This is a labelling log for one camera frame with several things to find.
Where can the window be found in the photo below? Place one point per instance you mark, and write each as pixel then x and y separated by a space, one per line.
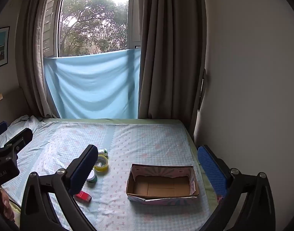
pixel 94 24

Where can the white bottle green label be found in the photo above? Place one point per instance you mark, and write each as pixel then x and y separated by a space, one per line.
pixel 103 152

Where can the small red box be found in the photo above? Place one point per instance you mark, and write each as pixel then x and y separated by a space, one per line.
pixel 83 196

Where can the round green jar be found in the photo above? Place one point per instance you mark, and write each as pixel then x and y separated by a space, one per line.
pixel 92 177

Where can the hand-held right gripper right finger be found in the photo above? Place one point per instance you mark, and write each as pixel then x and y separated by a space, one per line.
pixel 211 170

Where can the person's left hand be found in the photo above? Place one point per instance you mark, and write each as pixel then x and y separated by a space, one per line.
pixel 5 204

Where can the crumpled white cloth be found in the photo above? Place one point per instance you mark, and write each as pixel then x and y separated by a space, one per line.
pixel 25 119

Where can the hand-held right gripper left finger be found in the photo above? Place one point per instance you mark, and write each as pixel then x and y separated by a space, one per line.
pixel 85 167

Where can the yellow clear tape roll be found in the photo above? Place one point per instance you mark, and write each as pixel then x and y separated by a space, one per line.
pixel 101 164

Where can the checked floral bed sheet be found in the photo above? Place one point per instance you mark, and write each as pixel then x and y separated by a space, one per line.
pixel 142 144

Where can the cardboard box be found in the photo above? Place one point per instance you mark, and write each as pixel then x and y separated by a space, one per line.
pixel 161 185

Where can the light blue cloth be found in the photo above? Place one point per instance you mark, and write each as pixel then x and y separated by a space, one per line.
pixel 91 84

